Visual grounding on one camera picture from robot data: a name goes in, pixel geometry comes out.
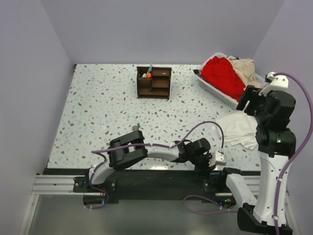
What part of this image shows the blue glue stick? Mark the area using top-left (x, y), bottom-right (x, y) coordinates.
top-left (132, 125), bottom-right (139, 131)

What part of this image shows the white folded towel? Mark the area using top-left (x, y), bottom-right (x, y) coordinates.
top-left (216, 111), bottom-right (258, 150)

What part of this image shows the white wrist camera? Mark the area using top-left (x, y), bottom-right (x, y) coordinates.
top-left (210, 151), bottom-right (226, 166)
top-left (259, 71), bottom-right (289, 96)

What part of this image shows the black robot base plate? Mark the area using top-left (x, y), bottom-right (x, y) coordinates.
top-left (43, 168), bottom-right (235, 206)

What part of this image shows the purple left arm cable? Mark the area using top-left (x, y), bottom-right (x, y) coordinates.
top-left (89, 121), bottom-right (225, 209)

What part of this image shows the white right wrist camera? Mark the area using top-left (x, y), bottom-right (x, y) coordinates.
top-left (259, 71), bottom-right (289, 96)

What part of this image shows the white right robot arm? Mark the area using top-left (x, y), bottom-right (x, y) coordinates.
top-left (218, 85), bottom-right (296, 235)

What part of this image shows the red cloth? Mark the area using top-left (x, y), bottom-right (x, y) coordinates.
top-left (201, 56), bottom-right (246, 102)

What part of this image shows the aluminium rail frame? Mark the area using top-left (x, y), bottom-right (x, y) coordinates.
top-left (18, 156), bottom-right (300, 235)

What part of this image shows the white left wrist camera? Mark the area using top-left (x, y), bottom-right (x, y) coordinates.
top-left (210, 151), bottom-right (226, 166)

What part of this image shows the beige cloth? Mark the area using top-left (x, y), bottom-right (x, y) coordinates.
top-left (227, 56), bottom-right (262, 88)

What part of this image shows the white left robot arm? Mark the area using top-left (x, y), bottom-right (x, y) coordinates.
top-left (84, 131), bottom-right (216, 192)

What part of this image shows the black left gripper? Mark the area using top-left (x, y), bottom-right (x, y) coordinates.
top-left (189, 153), bottom-right (215, 179)

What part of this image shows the brown wooden desk organizer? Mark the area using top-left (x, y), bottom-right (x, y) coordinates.
top-left (136, 66), bottom-right (172, 100)

